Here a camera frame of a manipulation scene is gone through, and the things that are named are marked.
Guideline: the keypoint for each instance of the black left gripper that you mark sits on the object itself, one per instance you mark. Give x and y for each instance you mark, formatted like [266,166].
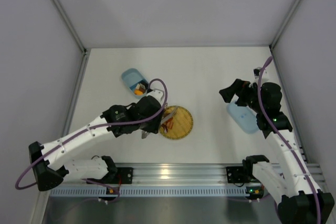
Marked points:
[156,123]

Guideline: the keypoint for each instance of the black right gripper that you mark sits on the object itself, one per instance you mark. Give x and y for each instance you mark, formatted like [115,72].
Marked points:
[241,95]

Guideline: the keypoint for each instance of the orange fish-shaped food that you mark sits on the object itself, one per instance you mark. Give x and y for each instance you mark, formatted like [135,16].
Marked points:
[138,92]

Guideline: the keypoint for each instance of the metal tongs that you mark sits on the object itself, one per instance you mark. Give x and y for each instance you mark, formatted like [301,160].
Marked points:
[169,112]

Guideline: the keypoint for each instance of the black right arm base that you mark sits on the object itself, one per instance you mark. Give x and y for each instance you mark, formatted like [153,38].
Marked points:
[238,175]

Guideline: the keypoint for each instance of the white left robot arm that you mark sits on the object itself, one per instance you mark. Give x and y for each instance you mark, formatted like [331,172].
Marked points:
[55,163]

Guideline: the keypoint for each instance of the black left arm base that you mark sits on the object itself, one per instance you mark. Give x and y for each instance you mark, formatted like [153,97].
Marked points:
[124,175]

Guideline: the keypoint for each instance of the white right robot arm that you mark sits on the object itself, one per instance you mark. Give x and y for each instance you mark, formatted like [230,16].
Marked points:
[298,198]

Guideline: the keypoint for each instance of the light blue lunch box lid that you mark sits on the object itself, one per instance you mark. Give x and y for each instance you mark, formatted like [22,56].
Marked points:
[244,117]

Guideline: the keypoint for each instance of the light blue lunch box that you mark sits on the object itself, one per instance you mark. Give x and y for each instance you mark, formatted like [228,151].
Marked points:
[131,78]

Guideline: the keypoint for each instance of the red bacon strip food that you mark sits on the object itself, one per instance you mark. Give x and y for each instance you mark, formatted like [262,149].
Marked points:
[169,124]

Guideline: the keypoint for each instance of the round bamboo plate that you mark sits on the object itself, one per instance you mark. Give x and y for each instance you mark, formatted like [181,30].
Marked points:
[183,125]

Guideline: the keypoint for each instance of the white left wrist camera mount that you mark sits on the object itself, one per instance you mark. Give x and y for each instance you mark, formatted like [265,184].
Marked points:
[158,94]

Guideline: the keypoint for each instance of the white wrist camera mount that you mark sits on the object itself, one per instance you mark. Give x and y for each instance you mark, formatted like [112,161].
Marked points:
[158,94]
[264,77]

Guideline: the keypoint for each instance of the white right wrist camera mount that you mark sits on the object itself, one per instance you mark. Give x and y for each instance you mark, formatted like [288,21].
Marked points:
[264,77]

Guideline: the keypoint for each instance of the slotted grey cable duct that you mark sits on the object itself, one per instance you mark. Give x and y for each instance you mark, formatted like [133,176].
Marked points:
[151,191]

